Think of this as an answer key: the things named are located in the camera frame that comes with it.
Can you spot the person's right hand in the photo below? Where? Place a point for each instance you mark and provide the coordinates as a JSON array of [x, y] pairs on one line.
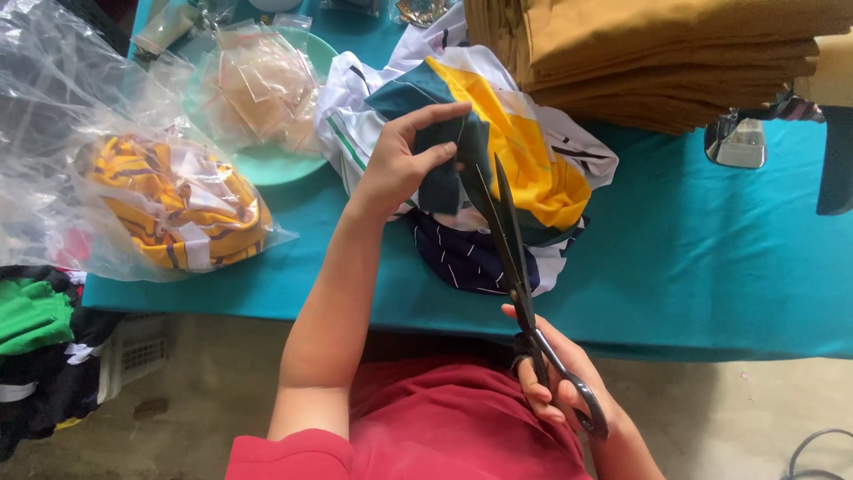
[[560, 380]]

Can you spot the person's left hand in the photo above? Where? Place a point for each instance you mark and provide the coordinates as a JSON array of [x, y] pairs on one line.
[[393, 166]]

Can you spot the black tailor scissors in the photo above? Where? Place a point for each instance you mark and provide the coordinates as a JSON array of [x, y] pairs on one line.
[[516, 280]]

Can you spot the white yellow teal garment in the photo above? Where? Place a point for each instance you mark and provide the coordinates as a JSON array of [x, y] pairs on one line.
[[506, 140]]

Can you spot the mint green plastic plate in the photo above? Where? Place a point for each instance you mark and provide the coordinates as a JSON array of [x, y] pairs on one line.
[[280, 160]]

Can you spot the navy striped fabric piece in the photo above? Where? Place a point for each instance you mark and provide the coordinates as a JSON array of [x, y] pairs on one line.
[[466, 257]]

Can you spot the teal tablecloth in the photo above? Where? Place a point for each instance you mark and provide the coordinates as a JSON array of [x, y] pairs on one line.
[[600, 253]]

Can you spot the person's red shirt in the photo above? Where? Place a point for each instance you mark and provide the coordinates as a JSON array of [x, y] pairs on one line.
[[426, 426]]

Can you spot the pile of small clear bags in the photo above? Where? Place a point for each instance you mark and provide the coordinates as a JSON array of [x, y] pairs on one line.
[[263, 90]]

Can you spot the clear bag of yellow garments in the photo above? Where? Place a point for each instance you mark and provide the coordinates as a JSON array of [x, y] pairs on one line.
[[180, 200]]

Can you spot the beige tube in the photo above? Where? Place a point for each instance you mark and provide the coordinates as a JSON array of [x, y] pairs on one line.
[[166, 26]]

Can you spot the stack of mustard folded fabric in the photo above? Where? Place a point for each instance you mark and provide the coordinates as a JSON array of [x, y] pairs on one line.
[[653, 53]]

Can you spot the metal clothes iron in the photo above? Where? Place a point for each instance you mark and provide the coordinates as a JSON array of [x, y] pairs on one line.
[[736, 140]]

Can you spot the white plastic basket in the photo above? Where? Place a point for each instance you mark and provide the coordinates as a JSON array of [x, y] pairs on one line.
[[133, 353]]

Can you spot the large clear plastic bag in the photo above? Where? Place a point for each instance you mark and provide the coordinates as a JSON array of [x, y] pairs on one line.
[[60, 100]]

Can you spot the dark hanging cloth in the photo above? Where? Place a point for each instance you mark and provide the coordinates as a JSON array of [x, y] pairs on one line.
[[836, 160]]

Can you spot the heap of green black clothes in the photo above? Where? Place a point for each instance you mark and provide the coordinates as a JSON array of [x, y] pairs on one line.
[[37, 346]]

